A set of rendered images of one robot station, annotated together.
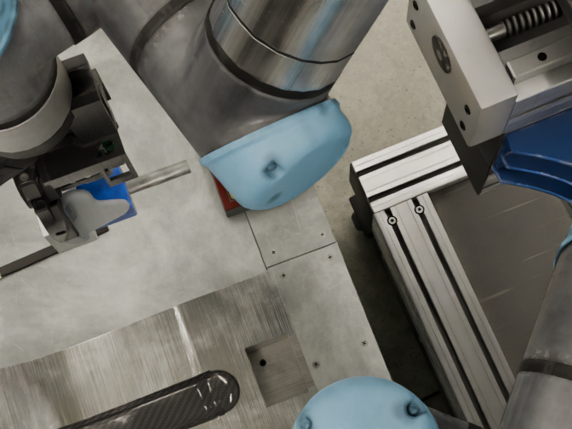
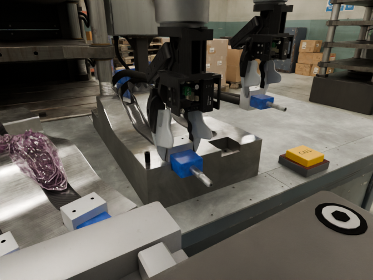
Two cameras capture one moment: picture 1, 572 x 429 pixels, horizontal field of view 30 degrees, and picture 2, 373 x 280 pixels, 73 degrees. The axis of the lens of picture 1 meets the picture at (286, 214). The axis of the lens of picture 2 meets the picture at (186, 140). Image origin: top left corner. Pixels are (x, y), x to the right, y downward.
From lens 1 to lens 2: 0.79 m
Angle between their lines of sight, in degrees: 62
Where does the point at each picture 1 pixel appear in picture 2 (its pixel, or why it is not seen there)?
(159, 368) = (212, 126)
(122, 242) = not seen: hidden behind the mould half
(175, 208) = (272, 153)
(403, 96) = not seen: outside the picture
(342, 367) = (236, 194)
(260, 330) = (236, 138)
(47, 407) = not seen: hidden behind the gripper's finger
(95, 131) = (273, 28)
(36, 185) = (250, 38)
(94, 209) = (253, 73)
